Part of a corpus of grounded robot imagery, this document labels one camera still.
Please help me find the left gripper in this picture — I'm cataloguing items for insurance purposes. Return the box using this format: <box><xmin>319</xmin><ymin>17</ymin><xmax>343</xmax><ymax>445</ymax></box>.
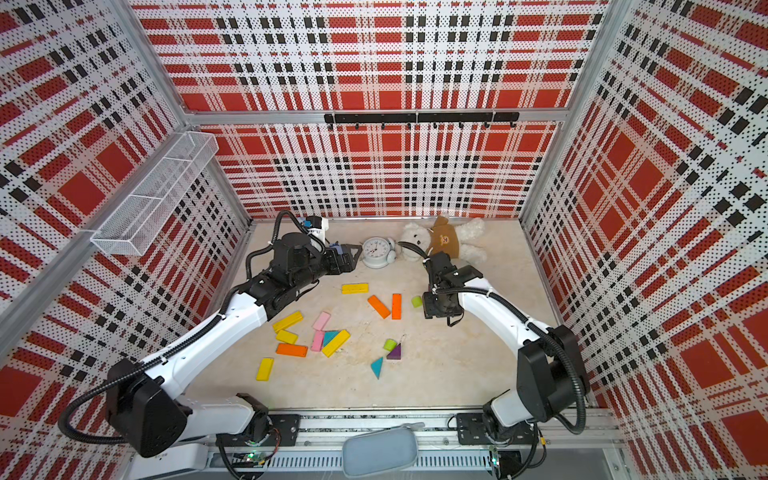
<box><xmin>292</xmin><ymin>244</ymin><xmax>361</xmax><ymax>291</ymax></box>

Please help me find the orange trapezoid block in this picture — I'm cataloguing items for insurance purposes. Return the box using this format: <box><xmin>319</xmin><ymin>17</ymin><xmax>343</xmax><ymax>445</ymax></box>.
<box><xmin>368</xmin><ymin>295</ymin><xmax>391</xmax><ymax>319</ymax></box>

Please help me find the purple triangle block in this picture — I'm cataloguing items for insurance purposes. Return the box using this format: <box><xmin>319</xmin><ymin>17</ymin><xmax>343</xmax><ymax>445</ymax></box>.
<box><xmin>387</xmin><ymin>344</ymin><xmax>402</xmax><ymax>360</ymax></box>

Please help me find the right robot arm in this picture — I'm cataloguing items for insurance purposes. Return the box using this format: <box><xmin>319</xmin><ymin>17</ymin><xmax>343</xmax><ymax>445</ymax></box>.
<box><xmin>399</xmin><ymin>241</ymin><xmax>588</xmax><ymax>443</ymax></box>

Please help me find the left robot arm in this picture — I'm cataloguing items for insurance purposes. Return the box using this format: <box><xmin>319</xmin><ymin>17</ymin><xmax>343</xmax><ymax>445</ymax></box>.
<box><xmin>57</xmin><ymin>211</ymin><xmax>363</xmax><ymax>458</ymax></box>

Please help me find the white alarm clock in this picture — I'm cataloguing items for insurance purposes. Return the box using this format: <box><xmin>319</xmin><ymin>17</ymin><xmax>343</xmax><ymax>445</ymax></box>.
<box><xmin>362</xmin><ymin>237</ymin><xmax>396</xmax><ymax>269</ymax></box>

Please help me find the yellow long block top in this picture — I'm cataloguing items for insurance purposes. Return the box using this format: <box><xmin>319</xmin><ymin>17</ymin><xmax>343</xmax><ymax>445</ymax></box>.
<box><xmin>342</xmin><ymin>283</ymin><xmax>369</xmax><ymax>295</ymax></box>

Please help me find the yellow long block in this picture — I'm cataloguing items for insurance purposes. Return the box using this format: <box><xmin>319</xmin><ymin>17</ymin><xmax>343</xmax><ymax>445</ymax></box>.
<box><xmin>321</xmin><ymin>330</ymin><xmax>351</xmax><ymax>358</ymax></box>
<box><xmin>272</xmin><ymin>311</ymin><xmax>304</xmax><ymax>333</ymax></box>
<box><xmin>342</xmin><ymin>283</ymin><xmax>369</xmax><ymax>295</ymax></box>

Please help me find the orange rectangular block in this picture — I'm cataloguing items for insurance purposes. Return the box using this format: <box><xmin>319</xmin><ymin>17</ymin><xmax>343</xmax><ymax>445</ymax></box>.
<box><xmin>391</xmin><ymin>293</ymin><xmax>402</xmax><ymax>320</ymax></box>

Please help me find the white teddy bear brown hoodie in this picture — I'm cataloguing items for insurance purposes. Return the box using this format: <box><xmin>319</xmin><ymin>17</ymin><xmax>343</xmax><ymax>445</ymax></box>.
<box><xmin>399</xmin><ymin>216</ymin><xmax>487</xmax><ymax>264</ymax></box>

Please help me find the pink block upper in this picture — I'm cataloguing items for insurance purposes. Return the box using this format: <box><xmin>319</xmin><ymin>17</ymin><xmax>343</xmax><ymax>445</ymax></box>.
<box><xmin>312</xmin><ymin>311</ymin><xmax>331</xmax><ymax>331</ymax></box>

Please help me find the pink block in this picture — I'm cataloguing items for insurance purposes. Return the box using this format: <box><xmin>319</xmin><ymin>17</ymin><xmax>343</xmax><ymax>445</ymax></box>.
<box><xmin>310</xmin><ymin>330</ymin><xmax>325</xmax><ymax>352</ymax></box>
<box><xmin>312</xmin><ymin>311</ymin><xmax>331</xmax><ymax>331</ymax></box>

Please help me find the yellow long block left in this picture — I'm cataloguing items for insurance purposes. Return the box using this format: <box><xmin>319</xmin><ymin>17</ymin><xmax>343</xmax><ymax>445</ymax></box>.
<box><xmin>272</xmin><ymin>311</ymin><xmax>304</xmax><ymax>333</ymax></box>

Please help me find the teal triangle block centre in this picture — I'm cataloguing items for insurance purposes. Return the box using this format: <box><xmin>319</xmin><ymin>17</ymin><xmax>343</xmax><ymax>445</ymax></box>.
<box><xmin>322</xmin><ymin>331</ymin><xmax>339</xmax><ymax>347</ymax></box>

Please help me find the teal triangle block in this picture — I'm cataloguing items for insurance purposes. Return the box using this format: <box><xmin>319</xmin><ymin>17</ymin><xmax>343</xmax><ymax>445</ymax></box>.
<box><xmin>370</xmin><ymin>357</ymin><xmax>384</xmax><ymax>379</ymax></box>
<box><xmin>322</xmin><ymin>331</ymin><xmax>339</xmax><ymax>347</ymax></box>

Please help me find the yellow long block centre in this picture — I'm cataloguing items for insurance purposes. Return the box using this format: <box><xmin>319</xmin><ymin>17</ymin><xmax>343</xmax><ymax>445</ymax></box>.
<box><xmin>321</xmin><ymin>330</ymin><xmax>351</xmax><ymax>358</ymax></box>

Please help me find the pink block lower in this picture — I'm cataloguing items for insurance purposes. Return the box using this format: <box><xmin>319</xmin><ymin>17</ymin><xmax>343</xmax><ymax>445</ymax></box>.
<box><xmin>310</xmin><ymin>330</ymin><xmax>325</xmax><ymax>352</ymax></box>

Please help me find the small yellow block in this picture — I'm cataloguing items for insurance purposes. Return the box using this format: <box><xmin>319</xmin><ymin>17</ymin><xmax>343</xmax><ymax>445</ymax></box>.
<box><xmin>276</xmin><ymin>330</ymin><xmax>298</xmax><ymax>345</ymax></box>

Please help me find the orange block lower left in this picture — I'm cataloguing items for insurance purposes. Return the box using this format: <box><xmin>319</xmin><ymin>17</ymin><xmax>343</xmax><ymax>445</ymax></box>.
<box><xmin>276</xmin><ymin>343</ymin><xmax>309</xmax><ymax>358</ymax></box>

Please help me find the yellow block bottom left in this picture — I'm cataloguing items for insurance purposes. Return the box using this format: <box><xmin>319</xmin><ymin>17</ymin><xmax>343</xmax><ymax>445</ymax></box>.
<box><xmin>256</xmin><ymin>358</ymin><xmax>274</xmax><ymax>382</ymax></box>

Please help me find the grey pouch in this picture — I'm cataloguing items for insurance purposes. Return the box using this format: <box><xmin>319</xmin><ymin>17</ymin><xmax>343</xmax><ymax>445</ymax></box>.
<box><xmin>342</xmin><ymin>426</ymin><xmax>419</xmax><ymax>479</ymax></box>

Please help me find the white box device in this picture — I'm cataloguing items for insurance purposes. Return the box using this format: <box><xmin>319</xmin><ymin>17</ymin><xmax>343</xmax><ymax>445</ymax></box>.
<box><xmin>126</xmin><ymin>444</ymin><xmax>208</xmax><ymax>480</ymax></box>

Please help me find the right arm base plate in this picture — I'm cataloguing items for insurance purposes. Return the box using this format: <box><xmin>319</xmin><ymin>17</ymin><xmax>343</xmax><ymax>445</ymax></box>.
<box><xmin>456</xmin><ymin>412</ymin><xmax>536</xmax><ymax>446</ymax></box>

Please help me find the black hook rail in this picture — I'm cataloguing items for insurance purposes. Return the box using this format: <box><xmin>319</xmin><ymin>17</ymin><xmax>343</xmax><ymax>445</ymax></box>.
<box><xmin>324</xmin><ymin>111</ymin><xmax>521</xmax><ymax>128</ymax></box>

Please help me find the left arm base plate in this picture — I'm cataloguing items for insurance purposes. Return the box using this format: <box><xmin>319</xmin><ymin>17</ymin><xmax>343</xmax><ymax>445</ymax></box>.
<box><xmin>216</xmin><ymin>414</ymin><xmax>301</xmax><ymax>448</ymax></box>

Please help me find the white wire basket shelf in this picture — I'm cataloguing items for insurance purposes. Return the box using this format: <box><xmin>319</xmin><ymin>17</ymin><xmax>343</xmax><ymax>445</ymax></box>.
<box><xmin>91</xmin><ymin>131</ymin><xmax>218</xmax><ymax>256</ymax></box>

